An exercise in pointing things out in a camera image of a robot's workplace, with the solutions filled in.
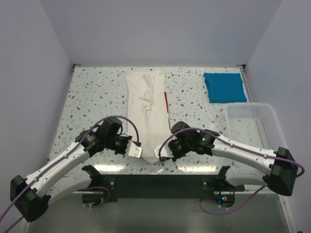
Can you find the white t shirt red print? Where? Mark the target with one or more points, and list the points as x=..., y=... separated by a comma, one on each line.
x=147, y=108

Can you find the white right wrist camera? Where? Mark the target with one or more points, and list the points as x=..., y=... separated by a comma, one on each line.
x=165, y=153

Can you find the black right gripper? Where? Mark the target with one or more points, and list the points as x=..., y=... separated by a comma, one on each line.
x=175, y=156

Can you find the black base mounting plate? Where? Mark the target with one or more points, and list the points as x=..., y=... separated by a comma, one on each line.
x=111, y=188

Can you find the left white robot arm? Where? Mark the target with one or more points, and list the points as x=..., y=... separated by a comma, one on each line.
x=30, y=194

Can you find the folded blue t shirt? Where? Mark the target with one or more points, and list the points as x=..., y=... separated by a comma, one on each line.
x=224, y=87

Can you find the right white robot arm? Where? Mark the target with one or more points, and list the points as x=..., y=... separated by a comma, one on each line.
x=275, y=169

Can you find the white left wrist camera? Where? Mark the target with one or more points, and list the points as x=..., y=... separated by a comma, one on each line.
x=133, y=149

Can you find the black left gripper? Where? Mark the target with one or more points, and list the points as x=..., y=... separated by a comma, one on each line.
x=126, y=139

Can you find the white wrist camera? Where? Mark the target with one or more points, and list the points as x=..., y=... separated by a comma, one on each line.
x=165, y=153
x=133, y=149

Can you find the aluminium rail frame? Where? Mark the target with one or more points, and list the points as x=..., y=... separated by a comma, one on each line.
x=101, y=91

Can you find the white plastic basket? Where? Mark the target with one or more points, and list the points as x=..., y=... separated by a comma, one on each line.
x=254, y=124

